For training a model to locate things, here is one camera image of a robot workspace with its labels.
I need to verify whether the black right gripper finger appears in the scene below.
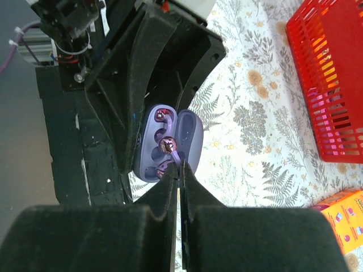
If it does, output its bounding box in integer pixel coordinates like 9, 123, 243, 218
85, 11, 179, 175
181, 162, 348, 271
1, 163, 178, 271
145, 19, 226, 112

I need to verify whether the purple metallic earbud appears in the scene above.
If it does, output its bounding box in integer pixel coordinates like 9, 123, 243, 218
155, 136, 182, 179
154, 108, 173, 142

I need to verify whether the lavender earbud charging case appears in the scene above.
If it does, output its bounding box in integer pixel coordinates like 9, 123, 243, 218
133, 104, 204, 183

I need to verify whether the floral patterned table mat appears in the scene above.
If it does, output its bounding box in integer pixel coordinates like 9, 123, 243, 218
127, 0, 363, 272

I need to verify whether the orange snack box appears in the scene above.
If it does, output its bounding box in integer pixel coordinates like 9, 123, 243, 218
312, 188, 363, 254

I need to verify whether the red plastic shopping basket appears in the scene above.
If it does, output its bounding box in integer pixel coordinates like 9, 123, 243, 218
286, 0, 362, 164

